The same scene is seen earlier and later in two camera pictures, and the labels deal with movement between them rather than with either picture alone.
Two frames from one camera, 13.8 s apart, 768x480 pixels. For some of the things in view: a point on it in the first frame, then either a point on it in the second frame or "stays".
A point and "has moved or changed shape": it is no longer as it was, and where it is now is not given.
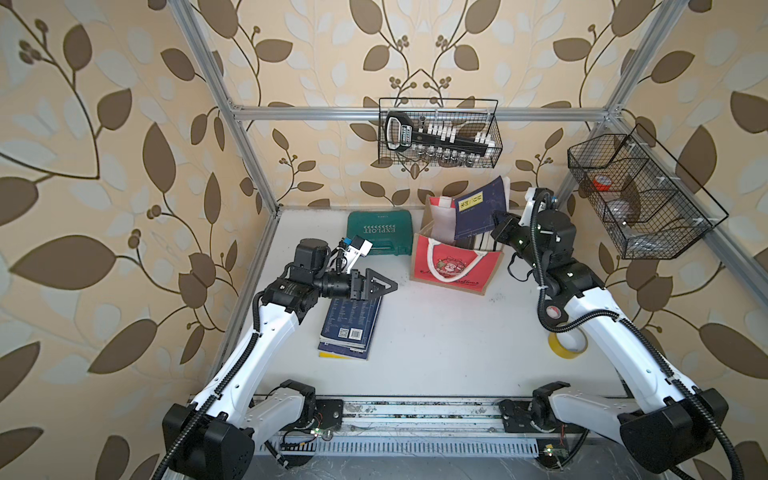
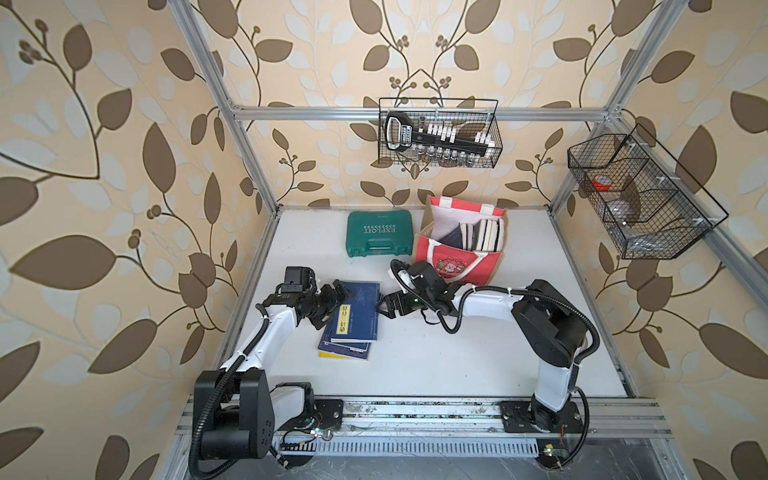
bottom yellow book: (332, 355) stays
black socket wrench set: (433, 140) stays
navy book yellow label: (474, 212) has moved or changed shape
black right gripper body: (514, 235) -> (408, 303)
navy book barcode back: (349, 322) -> (453, 238)
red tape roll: (602, 183) stays
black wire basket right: (650, 206) stays
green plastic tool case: (390, 231) stays
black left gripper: (359, 291) -> (331, 301)
